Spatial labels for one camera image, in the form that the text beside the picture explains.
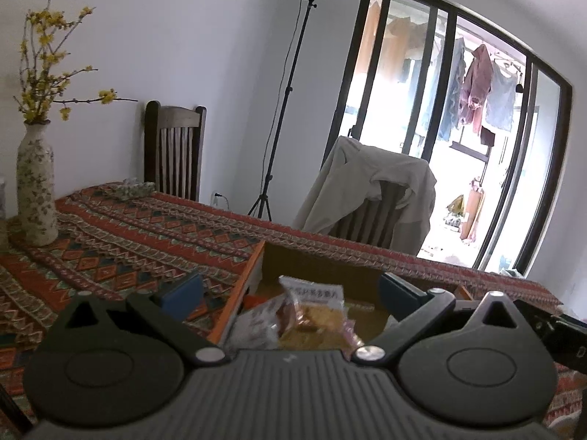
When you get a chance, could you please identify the clear cookie snack packet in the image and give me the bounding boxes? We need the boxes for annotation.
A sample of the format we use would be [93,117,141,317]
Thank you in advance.
[278,276,364,356]

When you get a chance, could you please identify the orange cardboard snack box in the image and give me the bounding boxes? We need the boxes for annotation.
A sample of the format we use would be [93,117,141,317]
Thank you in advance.
[207,238,476,354]

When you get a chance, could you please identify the patterned red tablecloth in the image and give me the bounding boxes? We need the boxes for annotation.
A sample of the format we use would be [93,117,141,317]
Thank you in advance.
[1,186,583,439]

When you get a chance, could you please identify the white snack packet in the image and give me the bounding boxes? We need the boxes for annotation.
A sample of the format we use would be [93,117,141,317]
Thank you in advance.
[225,294,288,353]

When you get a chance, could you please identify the chair with beige jacket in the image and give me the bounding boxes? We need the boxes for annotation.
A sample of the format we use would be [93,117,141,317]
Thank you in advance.
[329,182,406,249]

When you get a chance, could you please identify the floral tissue box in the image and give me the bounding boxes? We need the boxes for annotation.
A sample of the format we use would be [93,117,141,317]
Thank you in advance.
[107,179,155,202]

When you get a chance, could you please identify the beige jacket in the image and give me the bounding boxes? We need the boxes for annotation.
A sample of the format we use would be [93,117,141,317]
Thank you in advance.
[292,136,437,255]

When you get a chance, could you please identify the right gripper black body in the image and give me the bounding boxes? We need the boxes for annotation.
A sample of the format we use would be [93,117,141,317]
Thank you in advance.
[514,299,587,374]

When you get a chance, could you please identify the dark wooden chair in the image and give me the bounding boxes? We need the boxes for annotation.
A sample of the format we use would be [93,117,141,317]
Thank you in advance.
[143,100,207,202]

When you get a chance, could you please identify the floral ceramic vase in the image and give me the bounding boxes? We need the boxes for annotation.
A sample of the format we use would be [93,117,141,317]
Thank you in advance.
[16,124,59,246]

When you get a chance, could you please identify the black framed sliding window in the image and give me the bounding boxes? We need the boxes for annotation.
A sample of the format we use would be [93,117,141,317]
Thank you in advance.
[329,0,572,275]

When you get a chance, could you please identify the hanging red garment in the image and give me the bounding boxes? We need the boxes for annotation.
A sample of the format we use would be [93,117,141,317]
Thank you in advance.
[459,44,493,135]

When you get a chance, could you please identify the yellow flower branches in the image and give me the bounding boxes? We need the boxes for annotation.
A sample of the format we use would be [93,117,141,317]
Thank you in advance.
[14,4,127,126]

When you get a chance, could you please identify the black tripod light stand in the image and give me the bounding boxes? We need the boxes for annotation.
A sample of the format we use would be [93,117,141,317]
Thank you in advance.
[248,0,317,220]

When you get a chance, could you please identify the wall power outlet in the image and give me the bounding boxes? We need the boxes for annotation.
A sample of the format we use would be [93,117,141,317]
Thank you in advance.
[211,192,230,210]

